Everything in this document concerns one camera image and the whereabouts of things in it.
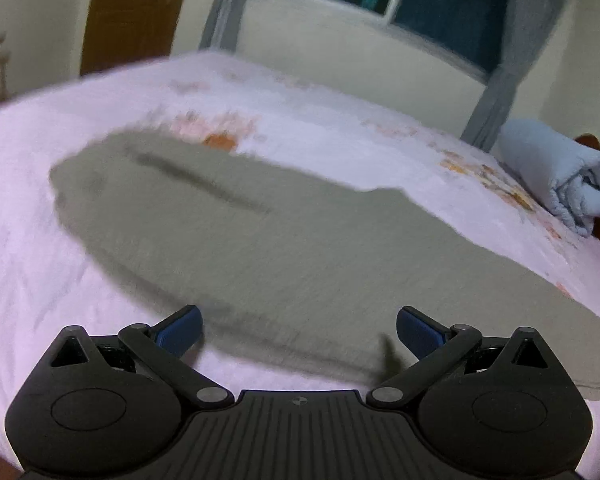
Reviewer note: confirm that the grey left curtain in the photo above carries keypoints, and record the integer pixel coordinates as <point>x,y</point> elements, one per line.
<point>222,27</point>

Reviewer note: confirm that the brown wooden door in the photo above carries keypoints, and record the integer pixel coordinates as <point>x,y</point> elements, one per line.
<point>120,32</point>

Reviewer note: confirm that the pink floral bed sheet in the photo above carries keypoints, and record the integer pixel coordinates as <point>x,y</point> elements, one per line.
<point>48,282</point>

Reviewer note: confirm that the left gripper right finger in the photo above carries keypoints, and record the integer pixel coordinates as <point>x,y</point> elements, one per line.
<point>438,350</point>

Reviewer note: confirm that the grey right curtain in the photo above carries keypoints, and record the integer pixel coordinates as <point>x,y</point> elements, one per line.
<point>527,27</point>

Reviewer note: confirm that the grey curtain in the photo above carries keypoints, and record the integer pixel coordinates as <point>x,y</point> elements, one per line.
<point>222,27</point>
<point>527,27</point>

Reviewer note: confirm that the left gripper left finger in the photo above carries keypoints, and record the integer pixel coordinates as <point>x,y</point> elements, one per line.
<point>159,348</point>

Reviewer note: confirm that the rolled light blue blanket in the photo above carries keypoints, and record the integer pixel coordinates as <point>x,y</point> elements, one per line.
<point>560,173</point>

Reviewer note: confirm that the grey-green pants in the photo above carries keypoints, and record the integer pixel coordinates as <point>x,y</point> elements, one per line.
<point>292,270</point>

